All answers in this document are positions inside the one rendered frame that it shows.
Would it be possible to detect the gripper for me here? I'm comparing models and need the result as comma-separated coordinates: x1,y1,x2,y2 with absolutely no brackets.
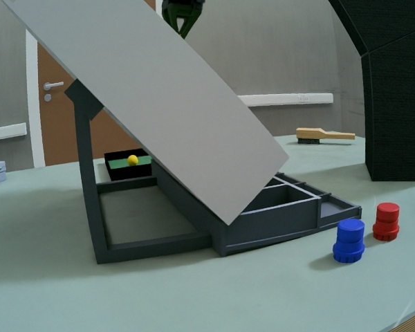
162,0,205,39

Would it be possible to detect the wooden-handled wire brush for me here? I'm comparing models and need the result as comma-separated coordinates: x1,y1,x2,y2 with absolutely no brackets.
296,128,355,144

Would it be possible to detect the red plug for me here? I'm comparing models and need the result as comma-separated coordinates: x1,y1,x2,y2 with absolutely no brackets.
372,203,400,241

